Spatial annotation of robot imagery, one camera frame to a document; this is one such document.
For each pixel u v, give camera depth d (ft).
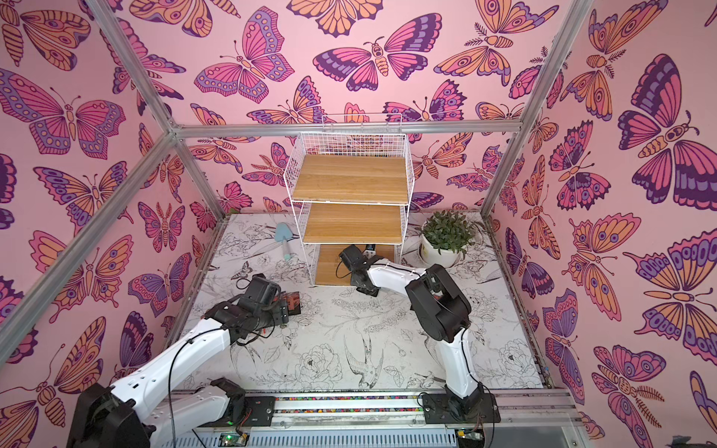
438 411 2.39
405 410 2.45
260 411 2.41
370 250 2.95
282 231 3.71
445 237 2.89
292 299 3.07
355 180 2.35
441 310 1.72
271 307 2.20
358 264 2.50
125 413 1.28
